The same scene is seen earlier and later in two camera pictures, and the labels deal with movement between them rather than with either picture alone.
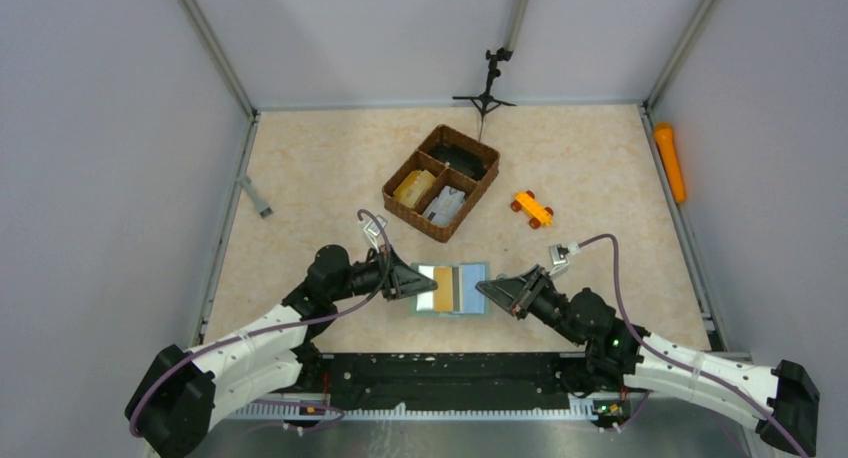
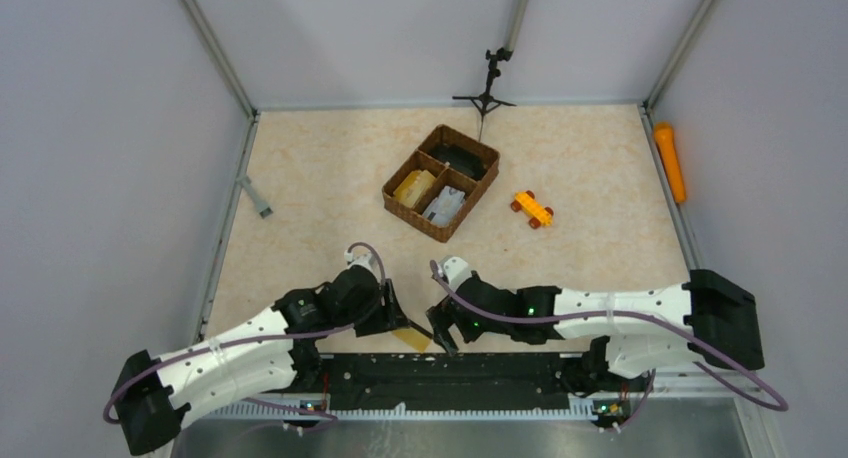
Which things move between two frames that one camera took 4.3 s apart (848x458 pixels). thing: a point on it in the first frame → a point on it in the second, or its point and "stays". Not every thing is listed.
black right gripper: [530, 293] → [444, 318]
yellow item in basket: [414, 187] stays
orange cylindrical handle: [664, 138] stays
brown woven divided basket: [439, 185] stays
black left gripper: [391, 275] → [390, 307]
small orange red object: [526, 202] stays
